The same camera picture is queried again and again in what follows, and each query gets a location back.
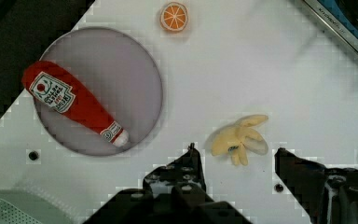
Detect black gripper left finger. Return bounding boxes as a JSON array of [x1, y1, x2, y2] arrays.
[[84, 144, 252, 224]]

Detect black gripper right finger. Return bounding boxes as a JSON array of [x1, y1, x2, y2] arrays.
[[274, 147, 358, 224]]

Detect yellow plush peeled banana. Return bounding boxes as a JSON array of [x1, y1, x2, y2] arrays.
[[211, 115, 269, 166]]

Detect grey round plate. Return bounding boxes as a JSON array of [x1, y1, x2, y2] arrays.
[[34, 27, 164, 157]]

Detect red plush ketchup bottle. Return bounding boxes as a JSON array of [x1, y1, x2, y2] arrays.
[[21, 61, 130, 147]]

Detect plush orange slice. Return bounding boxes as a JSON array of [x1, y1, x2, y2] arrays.
[[159, 2, 189, 33]]

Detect black toaster oven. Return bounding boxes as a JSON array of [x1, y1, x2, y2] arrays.
[[299, 0, 358, 57]]

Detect green perforated colander basket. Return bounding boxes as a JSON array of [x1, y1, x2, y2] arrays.
[[0, 190, 73, 224]]

